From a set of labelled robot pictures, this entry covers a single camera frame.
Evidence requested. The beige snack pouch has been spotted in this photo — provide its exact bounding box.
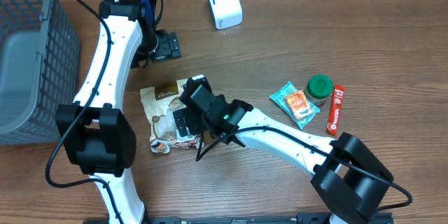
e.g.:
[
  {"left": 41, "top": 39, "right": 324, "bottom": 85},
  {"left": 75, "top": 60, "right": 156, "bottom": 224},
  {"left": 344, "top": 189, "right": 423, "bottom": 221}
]
[{"left": 140, "top": 79, "right": 200, "bottom": 154}]

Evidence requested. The teal wet wipes pack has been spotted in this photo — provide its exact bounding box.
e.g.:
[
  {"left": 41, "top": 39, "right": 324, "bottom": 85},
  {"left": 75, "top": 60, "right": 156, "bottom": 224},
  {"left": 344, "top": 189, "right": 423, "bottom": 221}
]
[{"left": 269, "top": 81, "right": 321, "bottom": 130}]

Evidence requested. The orange small box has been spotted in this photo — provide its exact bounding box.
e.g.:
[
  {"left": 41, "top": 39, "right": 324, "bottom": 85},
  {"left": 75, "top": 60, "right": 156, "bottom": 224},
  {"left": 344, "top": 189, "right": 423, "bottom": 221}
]
[{"left": 285, "top": 90, "right": 313, "bottom": 120}]

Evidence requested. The green lid jar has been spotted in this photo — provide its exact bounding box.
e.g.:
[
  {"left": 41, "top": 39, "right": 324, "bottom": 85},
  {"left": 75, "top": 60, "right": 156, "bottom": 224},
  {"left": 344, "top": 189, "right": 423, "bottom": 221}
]
[{"left": 304, "top": 74, "right": 334, "bottom": 106}]

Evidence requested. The red coffee stick sachet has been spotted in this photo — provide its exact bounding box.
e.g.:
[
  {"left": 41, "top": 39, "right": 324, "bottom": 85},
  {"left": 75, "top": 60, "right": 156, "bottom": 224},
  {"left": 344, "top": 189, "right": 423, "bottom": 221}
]
[{"left": 326, "top": 85, "right": 346, "bottom": 136}]

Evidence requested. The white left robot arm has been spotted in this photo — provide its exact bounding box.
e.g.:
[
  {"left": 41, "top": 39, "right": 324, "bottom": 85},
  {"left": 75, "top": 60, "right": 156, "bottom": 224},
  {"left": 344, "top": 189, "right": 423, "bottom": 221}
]
[{"left": 55, "top": 0, "right": 180, "bottom": 223}]

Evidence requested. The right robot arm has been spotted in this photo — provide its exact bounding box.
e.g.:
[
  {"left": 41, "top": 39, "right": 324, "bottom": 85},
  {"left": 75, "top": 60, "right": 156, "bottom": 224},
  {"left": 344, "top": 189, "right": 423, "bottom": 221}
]
[{"left": 174, "top": 97, "right": 393, "bottom": 223}]

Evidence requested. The white barcode scanner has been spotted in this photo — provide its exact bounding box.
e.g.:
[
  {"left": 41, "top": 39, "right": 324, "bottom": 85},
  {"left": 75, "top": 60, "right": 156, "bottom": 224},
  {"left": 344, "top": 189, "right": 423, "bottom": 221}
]
[{"left": 209, "top": 0, "right": 243, "bottom": 30}]

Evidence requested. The grey plastic shopping basket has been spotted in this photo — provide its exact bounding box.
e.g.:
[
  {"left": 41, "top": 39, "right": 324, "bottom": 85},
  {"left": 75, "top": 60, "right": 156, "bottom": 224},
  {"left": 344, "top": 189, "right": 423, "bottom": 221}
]
[{"left": 1, "top": 0, "right": 81, "bottom": 145}]

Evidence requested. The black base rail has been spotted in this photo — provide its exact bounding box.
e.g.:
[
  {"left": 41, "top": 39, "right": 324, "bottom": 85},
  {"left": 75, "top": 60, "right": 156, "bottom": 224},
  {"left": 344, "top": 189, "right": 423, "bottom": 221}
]
[{"left": 143, "top": 213, "right": 331, "bottom": 224}]

